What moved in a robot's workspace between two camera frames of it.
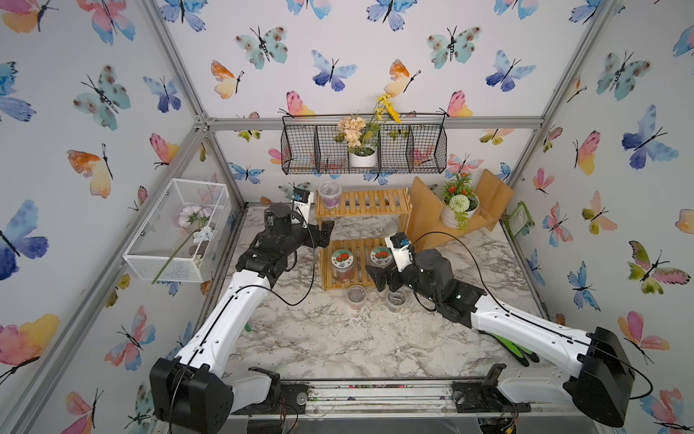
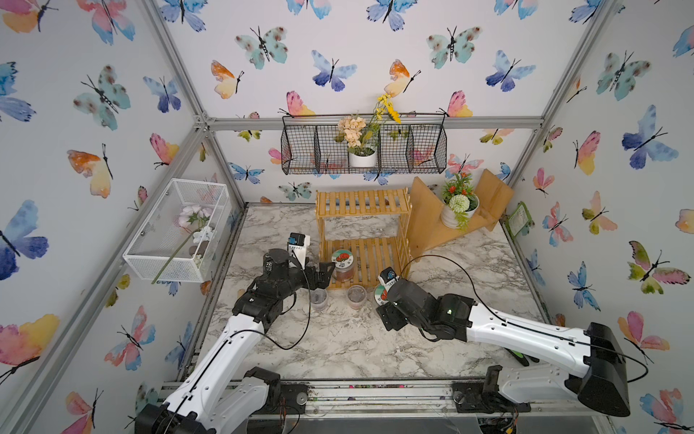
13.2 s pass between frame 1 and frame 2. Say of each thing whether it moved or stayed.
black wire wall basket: stayed
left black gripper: moved
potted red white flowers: stayed
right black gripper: moved
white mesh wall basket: stayed
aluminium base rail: stayed
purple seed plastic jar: moved
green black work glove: stayed
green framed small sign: stayed
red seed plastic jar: stayed
